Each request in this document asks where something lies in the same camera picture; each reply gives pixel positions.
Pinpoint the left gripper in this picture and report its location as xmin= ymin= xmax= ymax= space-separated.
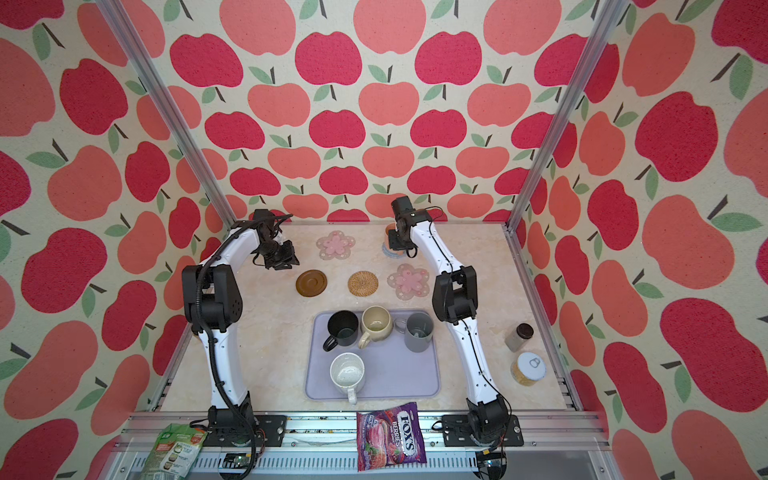
xmin=256 ymin=240 xmax=300 ymax=270

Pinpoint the pink flower coaster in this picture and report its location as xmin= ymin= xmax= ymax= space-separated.
xmin=387 ymin=264 xmax=430 ymax=301
xmin=316 ymin=230 xmax=356 ymax=260

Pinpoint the brown wooden round coaster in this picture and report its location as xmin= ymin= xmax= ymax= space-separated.
xmin=295 ymin=269 xmax=328 ymax=298

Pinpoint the woven rattan round coaster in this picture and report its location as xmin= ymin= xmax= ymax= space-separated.
xmin=347 ymin=271 xmax=379 ymax=297

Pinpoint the cream beige mug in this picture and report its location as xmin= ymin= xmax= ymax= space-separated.
xmin=358 ymin=306 xmax=393 ymax=349

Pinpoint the black mug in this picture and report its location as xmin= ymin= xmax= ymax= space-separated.
xmin=323 ymin=310 xmax=359 ymax=352

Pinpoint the grey woven round coaster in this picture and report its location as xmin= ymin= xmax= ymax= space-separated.
xmin=383 ymin=249 xmax=410 ymax=259

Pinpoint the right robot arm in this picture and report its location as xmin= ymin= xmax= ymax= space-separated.
xmin=388 ymin=196 xmax=511 ymax=448

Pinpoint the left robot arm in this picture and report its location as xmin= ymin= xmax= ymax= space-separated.
xmin=181 ymin=209 xmax=299 ymax=449

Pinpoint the grey mug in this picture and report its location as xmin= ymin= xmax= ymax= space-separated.
xmin=394 ymin=312 xmax=434 ymax=353

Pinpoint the lavender tray mat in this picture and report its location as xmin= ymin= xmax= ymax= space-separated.
xmin=305 ymin=311 xmax=440 ymax=401

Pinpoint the white mug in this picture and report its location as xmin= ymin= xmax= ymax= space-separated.
xmin=329 ymin=352 xmax=366 ymax=405

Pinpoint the grey jar dark lid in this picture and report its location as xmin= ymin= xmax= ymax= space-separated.
xmin=505 ymin=322 xmax=535 ymax=352

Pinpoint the yellow jar white lid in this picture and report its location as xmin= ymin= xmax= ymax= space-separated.
xmin=511 ymin=351 xmax=547 ymax=386

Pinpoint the purple Fox's candy bag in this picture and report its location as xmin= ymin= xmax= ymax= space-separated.
xmin=356 ymin=402 xmax=427 ymax=472

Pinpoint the green snack packet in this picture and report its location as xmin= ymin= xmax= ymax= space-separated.
xmin=140 ymin=423 xmax=207 ymax=480

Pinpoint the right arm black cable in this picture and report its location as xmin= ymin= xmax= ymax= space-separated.
xmin=419 ymin=206 xmax=514 ymax=451

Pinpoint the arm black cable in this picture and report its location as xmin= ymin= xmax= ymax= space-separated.
xmin=194 ymin=212 xmax=295 ymax=480
xmin=419 ymin=206 xmax=514 ymax=451

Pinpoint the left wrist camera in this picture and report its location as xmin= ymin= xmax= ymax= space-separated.
xmin=251 ymin=209 xmax=280 ymax=228

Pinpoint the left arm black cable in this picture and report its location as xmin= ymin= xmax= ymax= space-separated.
xmin=194 ymin=212 xmax=295 ymax=480

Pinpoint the aluminium front rail frame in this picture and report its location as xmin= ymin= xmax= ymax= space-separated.
xmin=95 ymin=410 xmax=622 ymax=480

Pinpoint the left corner aluminium post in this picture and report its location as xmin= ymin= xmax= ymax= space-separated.
xmin=96 ymin=0 xmax=236 ymax=228

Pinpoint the corner aluminium post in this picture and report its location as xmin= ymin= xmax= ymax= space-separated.
xmin=505 ymin=0 xmax=629 ymax=235
xmin=96 ymin=0 xmax=236 ymax=228

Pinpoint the right corner aluminium post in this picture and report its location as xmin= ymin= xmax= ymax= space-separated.
xmin=505 ymin=0 xmax=629 ymax=235

